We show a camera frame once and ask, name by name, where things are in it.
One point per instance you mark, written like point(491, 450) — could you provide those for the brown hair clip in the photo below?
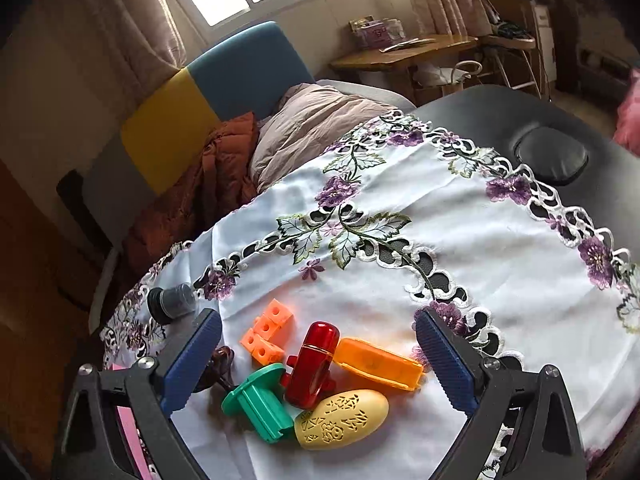
point(222, 360)

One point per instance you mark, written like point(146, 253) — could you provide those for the metal folding stand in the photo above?
point(510, 42)

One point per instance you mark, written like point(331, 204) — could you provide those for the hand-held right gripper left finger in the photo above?
point(187, 360)

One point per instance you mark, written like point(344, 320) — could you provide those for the black face hole cushion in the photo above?
point(550, 152)

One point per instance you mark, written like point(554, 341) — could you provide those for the red cylinder case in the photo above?
point(312, 365)

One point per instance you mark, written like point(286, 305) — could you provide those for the green plastic toy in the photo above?
point(255, 400)

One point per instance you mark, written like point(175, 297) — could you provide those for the rust brown quilt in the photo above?
point(220, 170)

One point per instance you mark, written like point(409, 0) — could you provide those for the pink cloth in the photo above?
point(630, 115)

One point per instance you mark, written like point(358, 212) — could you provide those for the white embroidered floral tablecloth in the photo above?
point(425, 220)

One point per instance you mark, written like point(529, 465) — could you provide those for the blue and yellow headboard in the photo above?
point(235, 75)

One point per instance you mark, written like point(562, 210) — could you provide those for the grey mattress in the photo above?
point(370, 91)

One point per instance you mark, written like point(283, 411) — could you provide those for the pink flat object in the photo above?
point(129, 425)

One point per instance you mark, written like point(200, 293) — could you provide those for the dark low shelf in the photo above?
point(600, 62)

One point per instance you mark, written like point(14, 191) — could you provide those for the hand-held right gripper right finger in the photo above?
point(445, 360)

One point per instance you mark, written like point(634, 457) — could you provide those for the orange cube blocks toy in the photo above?
point(262, 332)

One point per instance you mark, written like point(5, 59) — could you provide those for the orange plastic box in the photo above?
point(375, 362)

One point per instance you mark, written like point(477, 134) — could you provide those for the pale pink duvet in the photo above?
point(310, 125)

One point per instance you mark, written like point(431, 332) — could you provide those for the grey and black bottle cap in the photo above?
point(172, 302)

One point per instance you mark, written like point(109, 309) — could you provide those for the papers on desk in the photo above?
point(405, 45)

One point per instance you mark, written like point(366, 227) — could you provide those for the black massage table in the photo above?
point(500, 110)

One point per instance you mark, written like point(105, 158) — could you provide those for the yellow oval carved case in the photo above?
point(340, 420)

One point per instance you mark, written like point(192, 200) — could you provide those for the wooden desk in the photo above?
point(400, 55)

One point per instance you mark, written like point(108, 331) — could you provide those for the purple box on desk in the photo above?
point(377, 35)

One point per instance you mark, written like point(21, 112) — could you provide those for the white cabinet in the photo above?
point(545, 35)

